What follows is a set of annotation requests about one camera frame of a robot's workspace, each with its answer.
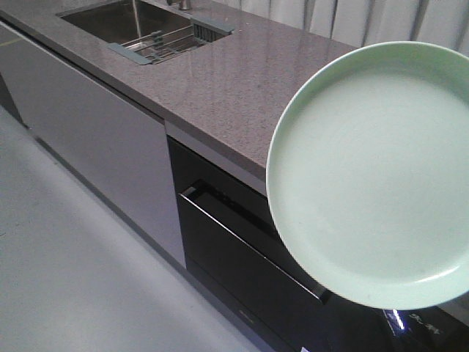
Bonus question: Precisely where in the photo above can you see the stainless steel sink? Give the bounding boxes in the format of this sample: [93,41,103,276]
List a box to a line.
[56,0,235,67]

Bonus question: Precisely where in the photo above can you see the grey kitchen cabinet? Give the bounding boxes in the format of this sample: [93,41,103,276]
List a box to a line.
[1,24,185,264]

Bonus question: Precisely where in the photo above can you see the light green round plate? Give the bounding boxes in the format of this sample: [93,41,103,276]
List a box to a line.
[266,41,468,309]

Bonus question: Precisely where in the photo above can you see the white pleated curtain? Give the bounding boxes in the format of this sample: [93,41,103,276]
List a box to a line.
[221,0,468,56]

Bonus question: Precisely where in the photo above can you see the black built-in dishwasher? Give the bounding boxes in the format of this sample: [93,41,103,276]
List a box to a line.
[168,139,468,351]

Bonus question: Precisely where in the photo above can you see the stainless steel faucet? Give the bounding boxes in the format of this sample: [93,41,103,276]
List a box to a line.
[166,0,192,11]

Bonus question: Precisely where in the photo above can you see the grey sink dish rack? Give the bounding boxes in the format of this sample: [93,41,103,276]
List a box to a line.
[107,17,235,65]

